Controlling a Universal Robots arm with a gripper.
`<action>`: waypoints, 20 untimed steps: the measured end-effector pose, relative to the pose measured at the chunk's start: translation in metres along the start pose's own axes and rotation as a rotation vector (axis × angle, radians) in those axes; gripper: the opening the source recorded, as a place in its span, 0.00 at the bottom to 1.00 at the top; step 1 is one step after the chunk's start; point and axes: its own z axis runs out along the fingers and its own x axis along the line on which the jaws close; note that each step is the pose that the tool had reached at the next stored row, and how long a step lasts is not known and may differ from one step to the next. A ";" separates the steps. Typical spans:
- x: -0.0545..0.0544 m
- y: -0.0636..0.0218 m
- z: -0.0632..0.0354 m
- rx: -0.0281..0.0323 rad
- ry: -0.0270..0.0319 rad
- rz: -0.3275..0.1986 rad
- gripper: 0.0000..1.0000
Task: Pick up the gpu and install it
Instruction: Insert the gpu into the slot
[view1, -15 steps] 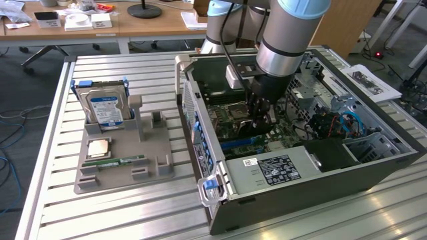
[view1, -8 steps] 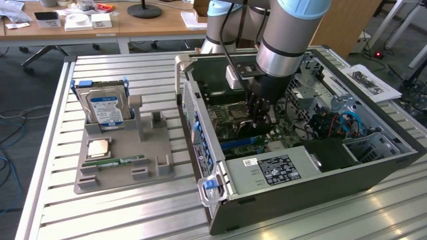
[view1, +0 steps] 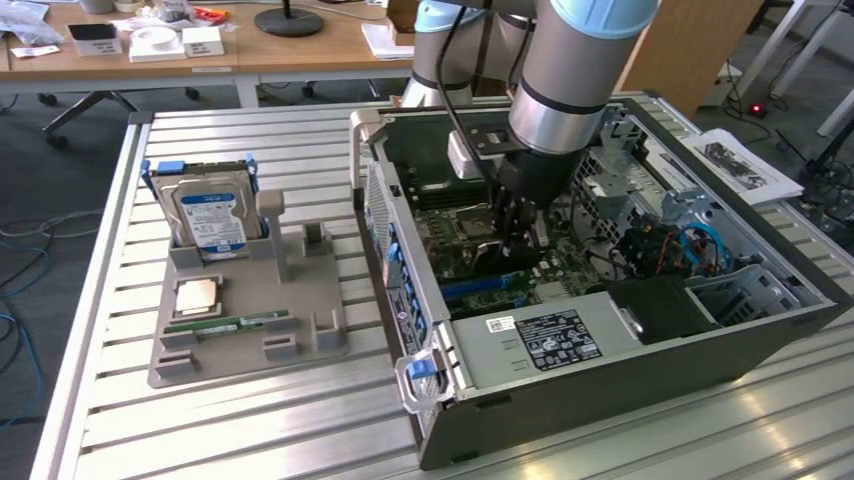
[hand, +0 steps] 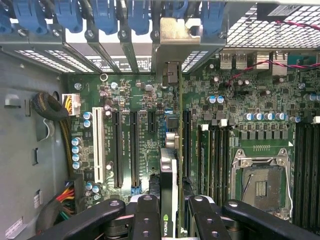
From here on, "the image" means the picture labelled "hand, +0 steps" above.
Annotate green motherboard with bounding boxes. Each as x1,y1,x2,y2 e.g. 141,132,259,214
66,57,320,226

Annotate CPU socket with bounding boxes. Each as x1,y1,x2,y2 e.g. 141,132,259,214
231,147,295,221

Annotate long black expansion slot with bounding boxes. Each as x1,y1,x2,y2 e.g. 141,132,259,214
183,109,193,181
111,109,124,189

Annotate black power connector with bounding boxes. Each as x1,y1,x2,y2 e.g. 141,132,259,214
65,173,85,213

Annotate silver socket locking lever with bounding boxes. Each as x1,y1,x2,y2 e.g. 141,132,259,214
283,149,295,222

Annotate white expansion slot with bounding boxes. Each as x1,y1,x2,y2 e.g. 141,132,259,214
91,106,105,184

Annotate short black expansion slot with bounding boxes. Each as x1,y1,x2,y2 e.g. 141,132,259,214
147,110,156,134

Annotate white power connector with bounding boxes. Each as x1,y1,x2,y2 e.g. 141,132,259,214
61,93,81,118

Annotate black open PC case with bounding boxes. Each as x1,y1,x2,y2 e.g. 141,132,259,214
0,0,320,240

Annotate red yellow power wires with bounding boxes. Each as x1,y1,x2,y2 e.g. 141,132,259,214
36,186,76,235

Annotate black braided power cable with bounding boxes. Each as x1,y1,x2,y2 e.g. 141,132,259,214
31,91,76,178

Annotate red black twisted wire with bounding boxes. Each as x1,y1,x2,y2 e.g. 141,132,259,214
224,19,320,87

